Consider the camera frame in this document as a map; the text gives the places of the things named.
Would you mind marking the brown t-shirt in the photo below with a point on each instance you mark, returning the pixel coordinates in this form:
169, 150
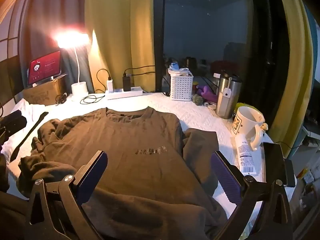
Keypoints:
158, 183

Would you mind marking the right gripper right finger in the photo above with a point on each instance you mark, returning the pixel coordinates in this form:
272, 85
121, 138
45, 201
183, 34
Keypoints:
274, 218

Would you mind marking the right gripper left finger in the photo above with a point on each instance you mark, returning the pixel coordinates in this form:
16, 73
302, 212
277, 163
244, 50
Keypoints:
55, 207

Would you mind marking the white power strip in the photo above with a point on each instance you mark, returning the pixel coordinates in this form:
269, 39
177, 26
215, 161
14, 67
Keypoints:
120, 93

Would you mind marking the black charger adapter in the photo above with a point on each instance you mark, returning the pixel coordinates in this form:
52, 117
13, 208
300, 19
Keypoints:
126, 82

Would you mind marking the yellow curtain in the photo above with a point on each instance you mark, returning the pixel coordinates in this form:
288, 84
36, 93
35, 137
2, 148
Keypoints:
122, 41

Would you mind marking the steel thermos bottle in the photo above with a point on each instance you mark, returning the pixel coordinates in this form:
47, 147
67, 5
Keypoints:
228, 94

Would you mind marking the white tube with barcode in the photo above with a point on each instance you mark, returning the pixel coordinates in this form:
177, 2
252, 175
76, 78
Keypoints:
245, 159

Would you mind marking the white desk lamp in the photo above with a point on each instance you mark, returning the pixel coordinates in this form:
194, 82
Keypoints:
73, 39

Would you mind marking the brown cardboard box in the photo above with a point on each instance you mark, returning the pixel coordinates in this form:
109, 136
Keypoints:
46, 93

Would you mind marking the white plastic basket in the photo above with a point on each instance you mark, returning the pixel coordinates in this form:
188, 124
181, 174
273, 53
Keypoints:
181, 83

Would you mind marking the white folded cloth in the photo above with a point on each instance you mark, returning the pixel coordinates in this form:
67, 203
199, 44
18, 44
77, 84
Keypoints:
34, 117

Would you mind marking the purple plush toy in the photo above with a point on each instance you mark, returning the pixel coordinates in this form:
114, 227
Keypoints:
206, 93

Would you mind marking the red screen tablet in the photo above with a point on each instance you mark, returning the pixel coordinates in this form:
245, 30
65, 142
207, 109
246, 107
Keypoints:
44, 67

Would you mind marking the white cartoon mug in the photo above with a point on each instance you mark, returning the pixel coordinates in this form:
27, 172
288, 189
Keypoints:
251, 123

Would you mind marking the white charger adapter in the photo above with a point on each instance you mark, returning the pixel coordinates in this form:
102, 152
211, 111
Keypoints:
110, 85

